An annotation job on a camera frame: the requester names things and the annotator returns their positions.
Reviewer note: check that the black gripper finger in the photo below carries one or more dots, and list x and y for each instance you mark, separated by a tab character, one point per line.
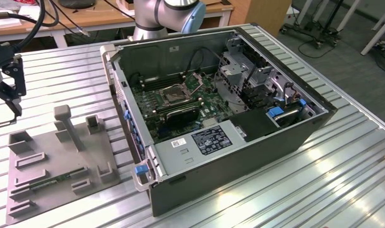
19	80

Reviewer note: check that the silver green CPU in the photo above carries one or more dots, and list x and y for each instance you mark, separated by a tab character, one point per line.
3	120

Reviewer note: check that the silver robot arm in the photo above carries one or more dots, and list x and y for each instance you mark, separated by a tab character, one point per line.
154	14

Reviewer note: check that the black RAM slot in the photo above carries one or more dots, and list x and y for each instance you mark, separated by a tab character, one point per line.
188	101
156	86
156	83
191	106

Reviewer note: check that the CPU socket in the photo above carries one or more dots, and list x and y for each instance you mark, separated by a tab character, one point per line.
172	96

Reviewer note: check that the white paper sheet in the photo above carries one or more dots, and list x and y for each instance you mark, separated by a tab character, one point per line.
4	23

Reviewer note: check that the wooden desk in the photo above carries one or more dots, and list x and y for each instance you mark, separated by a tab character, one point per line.
100	21

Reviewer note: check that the grey plastic parts rack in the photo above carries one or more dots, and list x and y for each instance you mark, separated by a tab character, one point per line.
61	161

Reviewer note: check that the blue card retention clip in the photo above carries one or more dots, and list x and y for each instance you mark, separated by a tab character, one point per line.
126	115
135	137
131	124
140	147

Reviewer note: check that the green motherboard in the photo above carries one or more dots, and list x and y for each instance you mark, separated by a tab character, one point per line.
147	102

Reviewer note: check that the green RAM stick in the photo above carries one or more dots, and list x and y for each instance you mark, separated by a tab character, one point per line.
57	179

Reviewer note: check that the blue case latch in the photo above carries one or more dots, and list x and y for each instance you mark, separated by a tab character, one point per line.
140	169

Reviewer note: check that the grey power supply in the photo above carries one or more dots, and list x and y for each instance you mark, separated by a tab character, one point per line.
179	159

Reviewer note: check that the silver drive cage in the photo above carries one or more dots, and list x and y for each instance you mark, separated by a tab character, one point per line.
233	71

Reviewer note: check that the black plastic shroud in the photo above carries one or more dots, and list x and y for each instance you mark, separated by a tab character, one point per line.
251	126

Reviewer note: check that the black PC case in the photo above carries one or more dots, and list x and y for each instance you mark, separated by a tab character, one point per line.
227	178

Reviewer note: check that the blue drive latch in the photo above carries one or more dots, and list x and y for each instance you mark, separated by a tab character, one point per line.
274	112

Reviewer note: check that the wooden cabinet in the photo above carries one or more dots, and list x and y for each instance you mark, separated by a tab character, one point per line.
265	14

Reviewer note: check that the black rolling stand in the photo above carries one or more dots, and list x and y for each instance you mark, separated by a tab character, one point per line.
333	14

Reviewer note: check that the white desk leg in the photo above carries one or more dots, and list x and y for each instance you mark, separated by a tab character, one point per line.
369	44

